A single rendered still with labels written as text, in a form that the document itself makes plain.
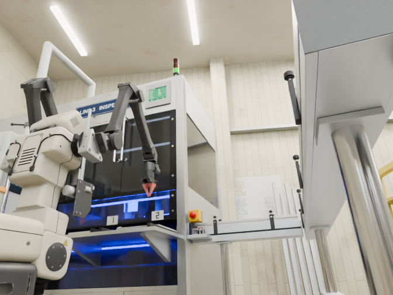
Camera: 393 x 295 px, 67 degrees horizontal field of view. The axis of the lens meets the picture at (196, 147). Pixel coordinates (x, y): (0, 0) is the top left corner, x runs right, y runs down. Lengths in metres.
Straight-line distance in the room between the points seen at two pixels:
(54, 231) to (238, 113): 5.40
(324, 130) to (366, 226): 0.15
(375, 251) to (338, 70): 0.24
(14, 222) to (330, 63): 0.87
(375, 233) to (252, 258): 5.07
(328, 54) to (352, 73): 0.06
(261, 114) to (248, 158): 1.03
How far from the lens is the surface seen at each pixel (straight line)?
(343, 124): 0.50
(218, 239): 1.96
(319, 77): 0.40
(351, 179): 0.49
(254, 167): 5.86
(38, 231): 1.04
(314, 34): 0.37
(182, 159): 2.05
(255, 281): 5.50
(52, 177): 1.36
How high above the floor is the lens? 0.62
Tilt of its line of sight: 24 degrees up
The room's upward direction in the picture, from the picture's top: 2 degrees counter-clockwise
